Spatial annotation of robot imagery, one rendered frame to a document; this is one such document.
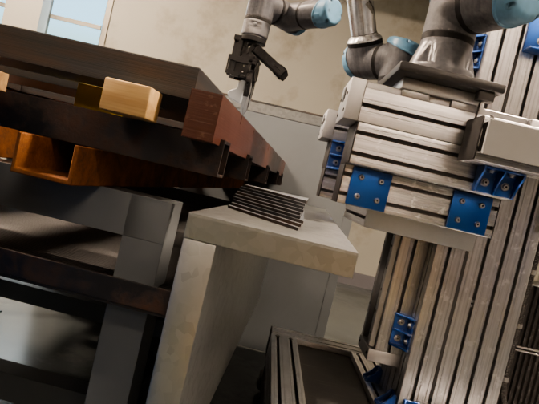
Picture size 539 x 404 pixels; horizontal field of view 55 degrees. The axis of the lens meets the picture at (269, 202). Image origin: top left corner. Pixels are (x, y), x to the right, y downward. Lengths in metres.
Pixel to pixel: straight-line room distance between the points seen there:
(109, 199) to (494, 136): 0.72
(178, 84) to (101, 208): 0.21
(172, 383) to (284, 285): 1.67
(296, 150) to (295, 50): 2.53
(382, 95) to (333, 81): 3.54
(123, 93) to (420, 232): 0.85
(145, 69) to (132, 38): 4.19
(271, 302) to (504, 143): 1.46
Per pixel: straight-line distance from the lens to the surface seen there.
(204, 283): 0.62
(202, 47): 4.77
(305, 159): 2.26
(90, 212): 0.78
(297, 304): 2.31
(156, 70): 0.71
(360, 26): 1.80
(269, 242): 0.60
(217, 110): 0.65
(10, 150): 0.94
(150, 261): 0.75
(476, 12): 1.19
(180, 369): 0.65
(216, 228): 0.61
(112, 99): 0.67
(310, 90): 4.66
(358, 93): 1.15
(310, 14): 1.48
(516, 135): 1.11
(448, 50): 1.22
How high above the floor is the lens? 0.74
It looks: 2 degrees down
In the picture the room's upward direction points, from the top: 13 degrees clockwise
